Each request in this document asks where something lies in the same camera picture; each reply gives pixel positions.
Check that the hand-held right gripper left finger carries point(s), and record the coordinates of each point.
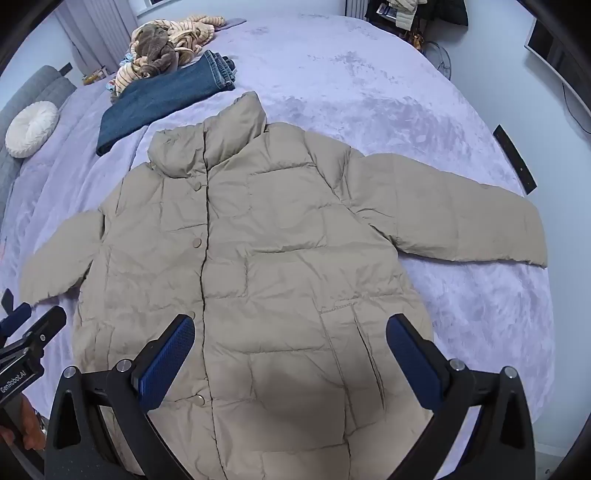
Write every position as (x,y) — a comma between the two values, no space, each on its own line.
(168,364)

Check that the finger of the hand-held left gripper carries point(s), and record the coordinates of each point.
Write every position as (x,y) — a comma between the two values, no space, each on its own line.
(46,325)
(14,321)

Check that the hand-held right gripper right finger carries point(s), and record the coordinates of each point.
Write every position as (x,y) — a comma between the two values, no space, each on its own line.
(411,364)

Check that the beige puffer jacket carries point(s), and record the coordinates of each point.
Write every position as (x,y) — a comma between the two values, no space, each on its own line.
(277,254)

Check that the person's left hand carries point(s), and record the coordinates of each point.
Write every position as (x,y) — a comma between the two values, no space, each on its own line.
(33,424)

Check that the white round cushion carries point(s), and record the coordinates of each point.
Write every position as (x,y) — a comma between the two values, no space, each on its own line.
(30,129)

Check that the grey quilted headboard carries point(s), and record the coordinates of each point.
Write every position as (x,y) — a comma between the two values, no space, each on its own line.
(32,87)

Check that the colourful patterned cloth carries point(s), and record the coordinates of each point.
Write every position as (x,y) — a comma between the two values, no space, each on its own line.
(112,86)

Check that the yellow bedside clutter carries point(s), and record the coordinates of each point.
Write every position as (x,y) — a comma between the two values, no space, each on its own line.
(94,77)

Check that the folded blue jeans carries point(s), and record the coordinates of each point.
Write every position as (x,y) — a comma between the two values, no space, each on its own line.
(157,97)

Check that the black headboard socket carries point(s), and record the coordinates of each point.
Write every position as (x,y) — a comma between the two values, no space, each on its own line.
(66,68)

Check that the brown plush garment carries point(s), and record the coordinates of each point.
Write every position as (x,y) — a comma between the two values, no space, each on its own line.
(157,46)

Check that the grey pleated curtain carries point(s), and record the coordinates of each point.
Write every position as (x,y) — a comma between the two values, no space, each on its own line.
(355,7)
(97,27)

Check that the white standing fan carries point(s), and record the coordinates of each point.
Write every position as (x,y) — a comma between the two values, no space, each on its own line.
(438,60)

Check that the brown patterned bag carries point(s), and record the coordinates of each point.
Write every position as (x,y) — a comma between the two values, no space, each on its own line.
(415,39)

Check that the beige striped garment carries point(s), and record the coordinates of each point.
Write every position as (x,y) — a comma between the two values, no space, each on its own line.
(194,30)

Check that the black hanging coat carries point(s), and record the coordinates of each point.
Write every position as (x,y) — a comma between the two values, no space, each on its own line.
(443,11)

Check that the beige hanging puffer vest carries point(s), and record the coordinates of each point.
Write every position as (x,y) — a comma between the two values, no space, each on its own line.
(406,4)

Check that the black wall strip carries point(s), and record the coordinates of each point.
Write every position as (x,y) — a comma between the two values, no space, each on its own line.
(515,157)

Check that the wall mounted television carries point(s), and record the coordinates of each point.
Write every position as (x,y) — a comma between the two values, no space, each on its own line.
(554,55)

